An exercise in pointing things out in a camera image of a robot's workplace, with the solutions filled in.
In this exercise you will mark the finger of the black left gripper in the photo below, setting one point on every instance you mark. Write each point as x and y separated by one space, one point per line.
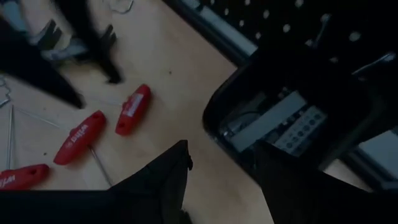
37 71
102 46

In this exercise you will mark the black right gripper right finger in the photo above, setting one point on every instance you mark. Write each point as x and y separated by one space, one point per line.
311 202

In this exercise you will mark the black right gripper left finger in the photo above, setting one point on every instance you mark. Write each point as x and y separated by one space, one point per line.
109 208

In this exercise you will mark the grey socket rail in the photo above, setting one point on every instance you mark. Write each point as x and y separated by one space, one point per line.
303 127
267 121

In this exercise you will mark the black plastic pegboard bin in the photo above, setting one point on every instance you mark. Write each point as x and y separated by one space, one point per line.
214 105

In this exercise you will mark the black pegboard tool stand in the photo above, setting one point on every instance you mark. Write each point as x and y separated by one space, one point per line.
342 25

